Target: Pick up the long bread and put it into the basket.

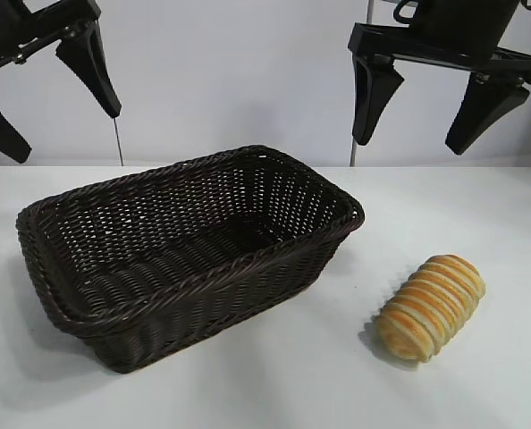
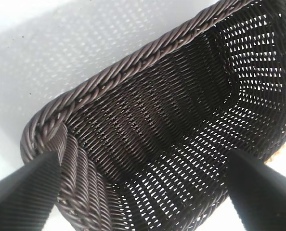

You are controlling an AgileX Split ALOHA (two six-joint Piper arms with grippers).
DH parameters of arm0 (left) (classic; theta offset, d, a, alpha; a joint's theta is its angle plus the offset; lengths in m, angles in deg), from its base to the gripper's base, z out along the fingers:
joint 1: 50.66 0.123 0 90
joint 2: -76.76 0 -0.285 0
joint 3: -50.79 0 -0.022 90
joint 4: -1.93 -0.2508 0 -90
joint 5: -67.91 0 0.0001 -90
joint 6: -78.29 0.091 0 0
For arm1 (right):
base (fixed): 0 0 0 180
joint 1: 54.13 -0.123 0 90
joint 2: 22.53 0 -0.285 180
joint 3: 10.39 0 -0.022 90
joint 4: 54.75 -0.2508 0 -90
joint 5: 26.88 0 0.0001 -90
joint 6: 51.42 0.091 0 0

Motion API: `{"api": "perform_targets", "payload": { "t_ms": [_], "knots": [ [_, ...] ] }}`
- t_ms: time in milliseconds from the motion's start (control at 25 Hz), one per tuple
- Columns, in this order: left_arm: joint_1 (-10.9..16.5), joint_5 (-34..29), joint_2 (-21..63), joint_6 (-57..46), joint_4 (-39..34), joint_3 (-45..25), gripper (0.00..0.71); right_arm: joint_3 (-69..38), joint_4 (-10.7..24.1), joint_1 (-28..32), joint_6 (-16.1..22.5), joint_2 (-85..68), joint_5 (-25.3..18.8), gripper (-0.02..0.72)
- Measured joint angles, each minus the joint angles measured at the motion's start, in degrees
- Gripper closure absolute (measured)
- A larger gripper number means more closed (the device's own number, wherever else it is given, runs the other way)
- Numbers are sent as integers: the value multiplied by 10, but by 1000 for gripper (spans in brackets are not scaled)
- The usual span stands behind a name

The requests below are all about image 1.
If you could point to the long striped bread roll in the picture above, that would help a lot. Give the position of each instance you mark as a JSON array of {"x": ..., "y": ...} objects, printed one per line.
[{"x": 431, "y": 304}]

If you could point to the dark brown woven basket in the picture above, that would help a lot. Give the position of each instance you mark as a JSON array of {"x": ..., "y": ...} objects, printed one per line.
[{"x": 113, "y": 322}]

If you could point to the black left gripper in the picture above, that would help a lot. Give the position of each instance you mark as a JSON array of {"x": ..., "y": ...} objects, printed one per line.
[{"x": 19, "y": 27}]

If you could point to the thin dark vertical rod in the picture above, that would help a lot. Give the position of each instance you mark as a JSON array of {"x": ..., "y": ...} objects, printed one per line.
[{"x": 118, "y": 143}]

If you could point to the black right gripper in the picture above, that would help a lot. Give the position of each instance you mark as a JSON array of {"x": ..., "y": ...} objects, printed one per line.
[{"x": 457, "y": 31}]

